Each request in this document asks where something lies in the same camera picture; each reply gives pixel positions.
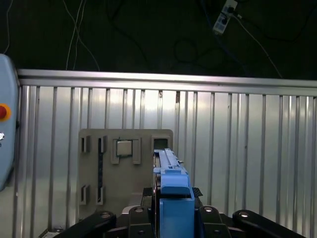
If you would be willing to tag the pale blue teach pendant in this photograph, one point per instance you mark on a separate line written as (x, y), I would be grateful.
(6, 124)

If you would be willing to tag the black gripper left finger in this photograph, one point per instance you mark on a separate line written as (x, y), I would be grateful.
(138, 223)

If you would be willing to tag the hard disk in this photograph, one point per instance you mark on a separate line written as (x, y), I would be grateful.
(175, 173)

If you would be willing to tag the grey parts rack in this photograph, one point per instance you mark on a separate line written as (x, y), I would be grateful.
(123, 178)

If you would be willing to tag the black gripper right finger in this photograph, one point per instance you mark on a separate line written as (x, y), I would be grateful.
(213, 223)

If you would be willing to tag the white power strip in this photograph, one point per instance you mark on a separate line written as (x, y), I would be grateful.
(222, 24)
(229, 5)

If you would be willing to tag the silver CPU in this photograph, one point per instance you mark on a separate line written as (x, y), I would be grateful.
(124, 147)

